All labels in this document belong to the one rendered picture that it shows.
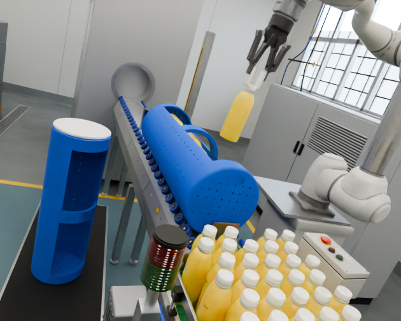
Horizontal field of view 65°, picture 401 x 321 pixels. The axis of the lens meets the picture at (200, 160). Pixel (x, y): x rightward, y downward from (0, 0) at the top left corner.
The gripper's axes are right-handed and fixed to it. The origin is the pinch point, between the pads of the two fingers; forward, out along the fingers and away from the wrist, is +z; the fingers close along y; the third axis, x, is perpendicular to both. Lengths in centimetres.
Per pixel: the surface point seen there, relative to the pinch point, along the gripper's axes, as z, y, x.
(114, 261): 156, -5, -80
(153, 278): 35, 33, 60
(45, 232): 115, 46, -47
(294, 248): 39, -17, 37
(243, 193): 37.1, -9.7, 12.2
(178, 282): 56, 14, 38
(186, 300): 55, 14, 45
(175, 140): 37.0, 9.2, -22.4
